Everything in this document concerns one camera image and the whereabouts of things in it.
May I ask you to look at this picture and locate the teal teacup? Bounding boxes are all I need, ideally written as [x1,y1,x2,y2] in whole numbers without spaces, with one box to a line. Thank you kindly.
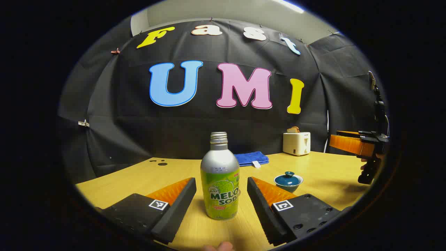
[274,175,303,193]

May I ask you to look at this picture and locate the white toaster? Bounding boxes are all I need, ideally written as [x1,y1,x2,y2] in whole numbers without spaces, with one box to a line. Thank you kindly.
[283,132,311,156]

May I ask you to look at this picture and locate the black backdrop cloth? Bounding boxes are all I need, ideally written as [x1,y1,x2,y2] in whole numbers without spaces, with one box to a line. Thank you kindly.
[57,17,387,185]

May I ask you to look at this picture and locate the white cable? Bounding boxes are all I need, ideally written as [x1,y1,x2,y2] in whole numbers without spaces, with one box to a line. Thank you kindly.
[324,110,330,154]

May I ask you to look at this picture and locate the blue folded towel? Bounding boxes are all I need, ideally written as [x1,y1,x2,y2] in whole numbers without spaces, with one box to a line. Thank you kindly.
[234,151,269,168]

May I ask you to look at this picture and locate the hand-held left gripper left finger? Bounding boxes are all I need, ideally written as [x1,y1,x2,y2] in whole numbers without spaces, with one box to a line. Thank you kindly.
[99,177,197,244]

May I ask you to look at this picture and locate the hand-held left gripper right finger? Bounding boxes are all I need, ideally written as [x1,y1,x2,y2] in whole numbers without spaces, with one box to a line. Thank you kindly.
[247,176,341,246]

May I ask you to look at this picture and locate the green melon soda water bottle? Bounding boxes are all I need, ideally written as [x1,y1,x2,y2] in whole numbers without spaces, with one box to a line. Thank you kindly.
[200,132,240,221]

